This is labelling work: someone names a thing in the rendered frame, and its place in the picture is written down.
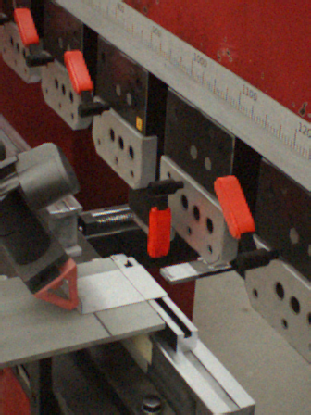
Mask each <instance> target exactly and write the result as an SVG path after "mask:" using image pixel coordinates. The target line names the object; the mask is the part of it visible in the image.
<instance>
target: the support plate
mask: <svg viewBox="0 0 311 415"><path fill-rule="evenodd" d="M77 266H78V278H80V277H85V276H89V275H94V274H98V273H102V272H107V271H112V270H119V268H118V267H117V266H116V265H115V263H114V262H113V261H112V260H111V259H110V258H104V259H99V260H95V261H91V262H86V263H81V264H77ZM48 291H49V292H51V293H53V294H55V295H58V296H61V297H63V298H65V299H67V300H69V298H68V297H67V295H66V294H65V293H64V291H63V290H62V288H61V287H59V288H57V289H56V290H55V289H53V288H49V289H48ZM96 315H97V316H98V317H99V319H100V320H101V321H102V323H103V324H104V325H105V327H106V328H107V329H108V330H109V331H110V333H111V334H112V335H113V336H109V335H108V333H107V332H106V330H105V329H104V328H103V326H102V325H101V324H100V322H99V321H98V320H97V318H96V317H95V316H94V315H93V313H92V314H87V315H83V316H81V315H80V314H79V312H78V311H77V310H76V309H75V308H74V309H73V310H67V309H65V308H63V307H61V306H59V305H57V304H55V303H52V302H49V301H45V300H42V299H40V298H36V297H35V296H34V295H33V294H32V293H31V291H30V290H29V288H28V287H27V285H26V284H25V283H24V282H23V281H22V280H21V279H20V278H19V277H15V278H10V279H6V280H3V281H0V369H3V368H6V367H10V366H14V365H18V364H21V363H24V362H28V361H32V360H36V359H39V358H46V357H50V356H53V355H61V354H65V353H68V352H72V351H76V350H80V349H84V348H87V347H91V346H98V345H101V344H105V343H109V342H113V341H117V340H121V339H125V338H129V337H133V336H136V335H140V334H144V333H150V332H154V331H158V330H162V329H165V323H164V321H163V320H162V319H161V318H160V317H159V316H158V314H157V313H156V312H155V311H154V309H153V308H152V307H151V306H150V305H149V304H148V302H147V301H146V300H145V301H143V302H140V303H136V304H131V305H127V306H123V307H119V308H112V309H108V310H103V311H101V312H96Z"/></svg>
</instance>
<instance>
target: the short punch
mask: <svg viewBox="0 0 311 415"><path fill-rule="evenodd" d="M155 206H156V198H155V197H154V198H152V197H151V196H150V195H149V194H148V187H146V188H141V189H136V190H133V189H131V188H130V187H129V199H128V207H129V208H130V209H131V211H132V212H133V221H134V222H136V223H137V224H138V225H139V226H140V227H141V228H142V229H143V230H144V231H145V232H146V233H147V234H148V235H149V223H150V212H151V209H152V208H153V207H155ZM174 233H175V231H174V230H173V229H172V228H171V227H170V236H169V241H172V240H173V239H174Z"/></svg>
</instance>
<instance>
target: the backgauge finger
mask: <svg viewBox="0 0 311 415"><path fill-rule="evenodd" d="M238 269H239V268H235V269H234V268H233V267H232V266H231V265H230V264H229V263H224V264H219V265H216V266H210V265H209V264H208V263H207V262H206V261H205V260H204V259H199V260H195V261H191V262H186V263H182V264H177V265H173V266H168V267H165V268H164V269H160V274H161V275H162V276H163V277H164V279H165V280H166V281H167V282H168V283H169V284H170V285H173V284H177V283H186V282H189V281H194V280H198V279H202V278H206V277H210V276H213V275H214V274H219V273H222V272H226V271H231V270H238Z"/></svg>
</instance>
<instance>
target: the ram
mask: <svg viewBox="0 0 311 415"><path fill-rule="evenodd" d="M54 1H55V2H56V3H58V4H59V5H60V6H62V7H63V8H65V9H66V10H67V11H68V12H69V13H70V14H72V15H73V16H74V17H76V18H77V19H79V20H80V21H81V22H83V23H84V24H86V25H87V26H88V27H90V28H91V29H92V30H94V31H95V32H98V33H99V34H100V35H102V36H103V37H104V38H106V39H107V40H108V41H109V42H110V43H112V44H114V45H116V46H117V47H118V48H120V49H121V50H122V51H124V52H125V53H126V54H128V55H129V56H130V57H132V58H133V59H135V60H136V61H137V62H139V63H140V64H141V65H143V66H144V67H145V68H147V69H148V70H150V71H151V72H152V73H154V74H155V75H156V76H157V77H158V78H159V79H161V80H162V81H163V82H165V83H166V84H168V85H169V86H170V87H172V88H173V89H174V90H176V91H177V92H178V93H180V94H181V95H183V96H184V97H185V98H188V99H189V100H190V101H192V102H193V103H194V104H196V105H197V106H198V107H200V108H201V109H202V110H203V111H205V112H206V114H207V115H209V116H210V117H211V118H213V119H214V120H216V121H217V122H218V123H220V124H221V125H222V126H224V127H225V128H226V129H228V130H229V131H230V132H232V133H233V134H235V135H236V136H237V137H239V138H240V139H241V140H244V141H245V142H246V143H247V144H249V145H250V146H251V147H252V148H254V149H255V150H256V151H258V152H259V153H260V154H262V155H263V156H264V157H266V158H267V159H269V160H270V161H271V162H273V163H274V165H275V166H277V167H278V168H279V169H281V170H282V171H284V172H285V173H286V174H288V175H289V176H290V177H292V178H293V179H294V180H296V181H297V182H298V183H300V184H301V185H302V186H303V187H304V188H306V189H307V190H308V191H310V192H311V161H310V160H309V159H307V158H306V157H304V156H302V155H301V154H300V153H299V152H298V151H297V150H295V149H294V148H292V147H291V146H290V145H288V144H286V143H285V142H284V141H282V140H281V139H280V138H279V137H277V136H276V135H275V134H273V133H272V132H270V131H268V130H267V129H266V128H264V127H263V126H261V125H260V124H258V123H256V122H255V121H253V120H252V119H250V118H249V117H247V116H246V115H244V114H243V113H242V112H241V111H240V110H238V109H237V108H235V107H234V106H232V105H231V104H229V103H228V102H226V101H225V100H224V99H222V98H221V97H220V96H219V95H218V94H216V93H215V92H213V91H212V90H210V89H209V88H208V87H206V86H205V85H203V84H202V83H200V82H199V81H197V80H196V79H195V78H194V77H193V76H190V75H189V74H187V73H186V72H184V71H183V70H182V69H180V68H178V67H177V66H176V65H174V64H173V63H171V62H170V61H168V60H167V59H166V58H164V57H162V56H161V55H159V54H158V53H157V52H156V51H155V50H153V49H152V48H151V47H149V46H148V45H146V44H144V43H143V42H142V41H140V40H139V39H137V38H136V37H134V36H133V35H132V34H129V33H127V32H126V31H124V30H123V29H121V28H120V27H119V26H118V25H117V24H115V23H114V22H112V21H111V20H110V19H108V18H106V17H105V16H103V15H102V14H101V13H99V12H98V11H96V10H95V9H93V8H92V7H91V6H89V5H87V4H85V3H84V2H82V1H81V0H54ZM119 2H121V3H122V4H124V5H126V6H128V7H129V8H131V9H132V10H134V11H135V12H137V13H138V14H140V15H141V16H143V17H144V18H146V19H148V20H149V21H151V22H153V23H154V24H155V25H156V26H158V27H159V28H161V29H164V30H165V31H167V32H169V33H170V34H172V35H173V36H175V37H177V38H178V39H180V40H181V41H183V42H184V43H186V44H187V45H189V46H190V47H191V48H193V49H194V50H196V51H197V52H199V53H202V54H203V55H205V56H206V57H208V58H210V59H211V60H213V61H214V62H216V63H217V64H219V65H220V66H221V67H222V68H223V69H225V70H226V71H228V72H229V73H231V74H232V75H234V76H235V77H237V78H238V79H240V80H241V81H243V82H245V83H246V84H248V85H249V86H251V87H253V88H254V89H256V90H257V91H258V92H259V93H261V94H263V95H264V96H266V97H267V98H269V99H270V100H272V101H273V102H275V103H277V104H278V105H280V106H281V107H283V108H285V109H286V110H288V111H289V112H291V113H292V114H293V115H294V116H296V117H297V118H299V119H301V120H303V121H305V122H307V123H308V124H310V125H311V0H119Z"/></svg>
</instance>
